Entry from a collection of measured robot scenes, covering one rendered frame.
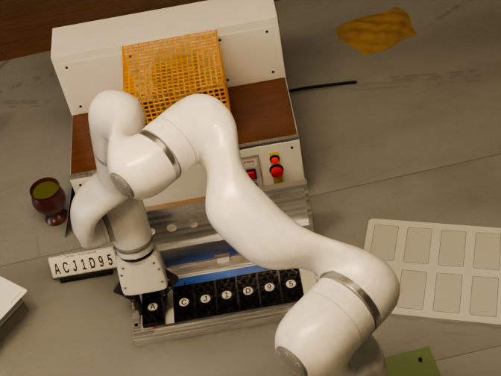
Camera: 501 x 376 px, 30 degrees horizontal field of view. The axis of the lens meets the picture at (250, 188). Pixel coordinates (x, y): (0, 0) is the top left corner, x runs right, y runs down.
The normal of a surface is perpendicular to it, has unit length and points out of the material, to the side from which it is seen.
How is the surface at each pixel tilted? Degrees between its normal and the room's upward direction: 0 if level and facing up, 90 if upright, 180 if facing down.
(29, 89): 0
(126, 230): 79
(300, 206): 83
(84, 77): 90
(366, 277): 21
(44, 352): 0
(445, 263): 0
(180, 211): 83
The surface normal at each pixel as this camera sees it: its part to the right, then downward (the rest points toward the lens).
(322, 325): 0.12, -0.40
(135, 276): 0.08, 0.55
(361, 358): 0.39, -0.72
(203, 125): 0.26, -0.18
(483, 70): -0.14, -0.68
